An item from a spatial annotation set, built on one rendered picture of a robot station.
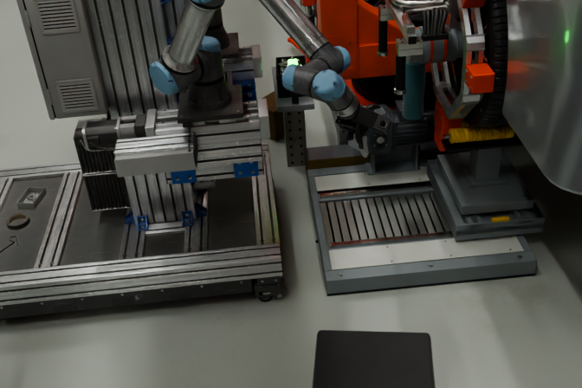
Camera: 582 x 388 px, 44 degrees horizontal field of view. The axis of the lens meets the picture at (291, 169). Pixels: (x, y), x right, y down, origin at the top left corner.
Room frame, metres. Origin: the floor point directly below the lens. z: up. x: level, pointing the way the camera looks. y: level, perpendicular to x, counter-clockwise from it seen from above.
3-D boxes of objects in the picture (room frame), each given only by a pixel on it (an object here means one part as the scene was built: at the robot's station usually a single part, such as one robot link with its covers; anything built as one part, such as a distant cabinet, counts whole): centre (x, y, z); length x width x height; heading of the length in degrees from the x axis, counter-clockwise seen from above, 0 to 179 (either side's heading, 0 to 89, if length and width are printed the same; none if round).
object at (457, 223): (2.51, -0.82, 0.13); 0.50 x 0.36 x 0.10; 2
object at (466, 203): (2.51, -0.82, 0.32); 0.40 x 0.30 x 0.28; 2
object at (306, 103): (3.06, -0.03, 0.44); 0.43 x 0.17 x 0.03; 2
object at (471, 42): (2.51, -0.65, 0.85); 0.54 x 0.07 x 0.54; 2
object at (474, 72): (2.19, -0.66, 0.85); 0.09 x 0.08 x 0.07; 2
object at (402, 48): (2.33, -0.45, 0.93); 0.09 x 0.05 x 0.05; 92
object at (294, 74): (1.80, -0.06, 1.09); 0.11 x 0.11 x 0.08; 49
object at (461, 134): (2.39, -0.75, 0.51); 0.29 x 0.06 x 0.06; 92
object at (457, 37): (2.50, -0.57, 0.85); 0.21 x 0.14 x 0.14; 92
